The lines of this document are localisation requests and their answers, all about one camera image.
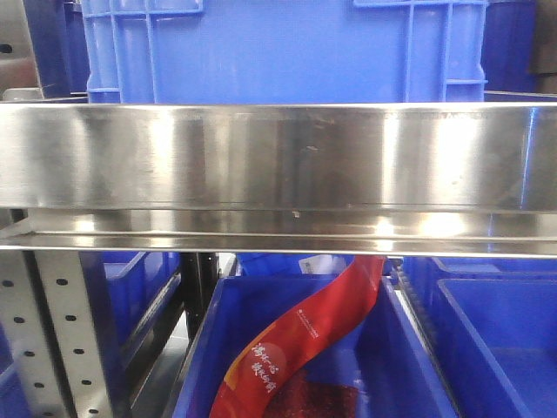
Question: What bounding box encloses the dark red mesh pouch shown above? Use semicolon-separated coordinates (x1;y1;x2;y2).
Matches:
263;369;359;417

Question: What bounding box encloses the blue bin centre lower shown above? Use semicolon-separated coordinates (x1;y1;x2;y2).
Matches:
172;275;456;417

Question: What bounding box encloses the stainless steel shelf rail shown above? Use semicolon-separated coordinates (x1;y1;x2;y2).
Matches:
1;103;556;258

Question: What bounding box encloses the blue bin right lower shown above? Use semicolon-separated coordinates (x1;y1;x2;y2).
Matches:
402;257;556;417

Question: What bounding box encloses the blue bin left lower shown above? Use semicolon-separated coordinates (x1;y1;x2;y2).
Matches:
82;251;182;371

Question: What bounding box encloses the red printed snack bag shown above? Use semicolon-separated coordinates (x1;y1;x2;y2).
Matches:
209;255;385;417

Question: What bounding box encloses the large blue crate upper shelf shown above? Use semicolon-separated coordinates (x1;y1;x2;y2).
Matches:
82;1;487;105

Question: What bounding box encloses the perforated steel rack upright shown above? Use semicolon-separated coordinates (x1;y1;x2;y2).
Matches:
1;251;130;417

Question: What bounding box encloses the blue bin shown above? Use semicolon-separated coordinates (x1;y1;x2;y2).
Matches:
82;251;182;371
402;257;556;417
172;275;456;417

